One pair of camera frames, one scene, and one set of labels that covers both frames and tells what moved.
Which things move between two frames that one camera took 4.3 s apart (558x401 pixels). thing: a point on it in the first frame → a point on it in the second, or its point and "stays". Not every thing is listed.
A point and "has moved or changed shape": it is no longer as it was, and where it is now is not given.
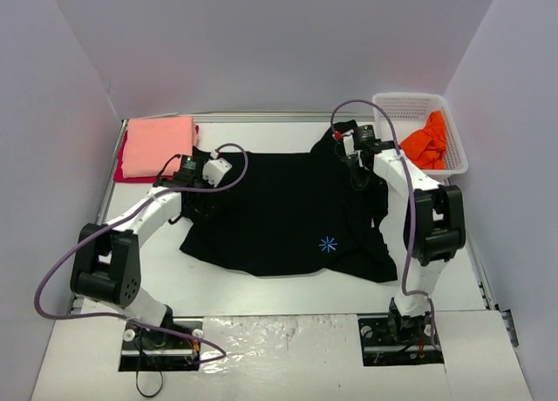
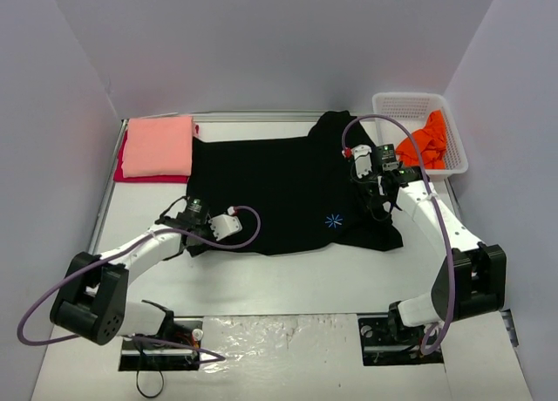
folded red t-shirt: x=119 y=177 stays
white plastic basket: x=411 y=112 stays
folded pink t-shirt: x=153 y=143 stays
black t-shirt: x=288 y=214 has moved or changed shape
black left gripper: x=192 y=205 → x=202 y=238
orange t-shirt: x=426 y=147 stays
